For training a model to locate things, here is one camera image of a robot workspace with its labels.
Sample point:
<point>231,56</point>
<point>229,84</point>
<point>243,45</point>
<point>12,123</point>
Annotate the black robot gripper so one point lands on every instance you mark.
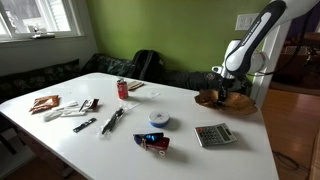
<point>225,86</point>

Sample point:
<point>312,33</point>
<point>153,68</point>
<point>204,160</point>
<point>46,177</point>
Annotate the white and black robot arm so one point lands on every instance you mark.
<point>239,57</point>

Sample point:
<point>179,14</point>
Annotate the brown wooden key bowl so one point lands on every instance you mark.
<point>235,103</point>

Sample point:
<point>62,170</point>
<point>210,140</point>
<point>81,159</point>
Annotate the white plastic object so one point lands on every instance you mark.
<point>51,115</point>

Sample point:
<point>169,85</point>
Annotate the object on window sill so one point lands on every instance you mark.
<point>38,34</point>

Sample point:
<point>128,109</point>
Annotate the grey desk calculator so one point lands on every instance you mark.
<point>214,135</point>

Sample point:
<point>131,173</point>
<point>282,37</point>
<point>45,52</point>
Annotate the white and blue round spool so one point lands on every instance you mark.
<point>159,118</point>

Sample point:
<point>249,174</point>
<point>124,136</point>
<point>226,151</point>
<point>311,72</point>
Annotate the black backpack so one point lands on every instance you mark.
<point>147,65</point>

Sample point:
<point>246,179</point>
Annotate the blue sunglasses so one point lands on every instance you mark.
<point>148,138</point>

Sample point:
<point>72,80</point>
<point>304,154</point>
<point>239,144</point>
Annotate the tan striped item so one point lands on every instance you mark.
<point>134,85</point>

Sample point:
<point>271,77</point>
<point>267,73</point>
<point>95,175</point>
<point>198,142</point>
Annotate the red soda can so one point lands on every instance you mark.
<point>122,88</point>

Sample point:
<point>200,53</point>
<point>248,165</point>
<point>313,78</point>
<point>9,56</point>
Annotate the black pens in plastic bag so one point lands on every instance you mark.
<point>111,123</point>

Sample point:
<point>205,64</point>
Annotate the dark small packet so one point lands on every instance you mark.
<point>89,105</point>

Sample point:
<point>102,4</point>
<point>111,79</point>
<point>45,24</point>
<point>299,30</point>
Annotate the black flat strip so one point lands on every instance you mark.
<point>84,125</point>

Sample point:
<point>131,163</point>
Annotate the white flat stick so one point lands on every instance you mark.
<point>72,113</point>

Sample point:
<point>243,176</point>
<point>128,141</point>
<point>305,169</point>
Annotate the orange snack packet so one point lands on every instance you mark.
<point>44,103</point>

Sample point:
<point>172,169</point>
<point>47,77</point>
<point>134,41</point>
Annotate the dark patterned bench cushion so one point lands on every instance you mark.
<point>18,84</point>

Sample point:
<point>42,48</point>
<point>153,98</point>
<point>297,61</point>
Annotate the white wall light switch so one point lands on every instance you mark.
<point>244,21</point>

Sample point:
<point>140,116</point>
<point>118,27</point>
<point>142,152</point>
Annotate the white window frame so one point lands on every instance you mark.
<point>18,17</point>

